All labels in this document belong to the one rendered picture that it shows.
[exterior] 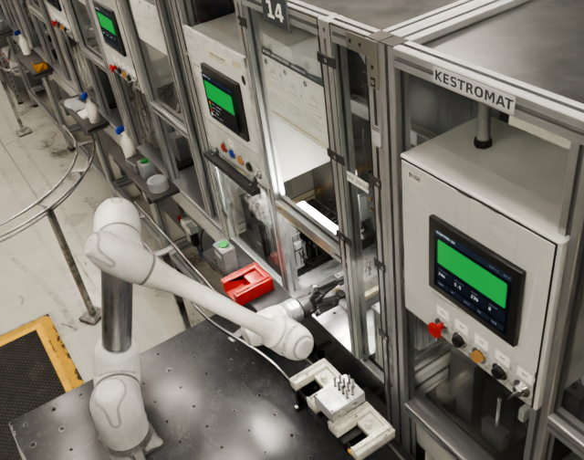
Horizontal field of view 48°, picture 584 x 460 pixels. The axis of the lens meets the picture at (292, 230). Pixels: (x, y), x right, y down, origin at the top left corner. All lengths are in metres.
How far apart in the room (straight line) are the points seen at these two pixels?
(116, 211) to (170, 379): 0.82
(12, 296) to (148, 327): 1.01
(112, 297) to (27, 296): 2.25
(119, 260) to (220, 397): 0.79
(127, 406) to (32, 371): 1.68
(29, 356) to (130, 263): 2.13
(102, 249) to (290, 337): 0.60
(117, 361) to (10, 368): 1.67
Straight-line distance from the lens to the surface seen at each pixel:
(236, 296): 2.39
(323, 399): 2.07
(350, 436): 2.10
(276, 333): 1.98
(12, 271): 4.67
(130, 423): 2.27
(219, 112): 2.22
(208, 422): 2.41
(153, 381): 2.59
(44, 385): 3.75
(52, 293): 4.33
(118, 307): 2.20
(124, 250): 1.88
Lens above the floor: 2.54
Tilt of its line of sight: 37 degrees down
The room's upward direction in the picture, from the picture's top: 9 degrees counter-clockwise
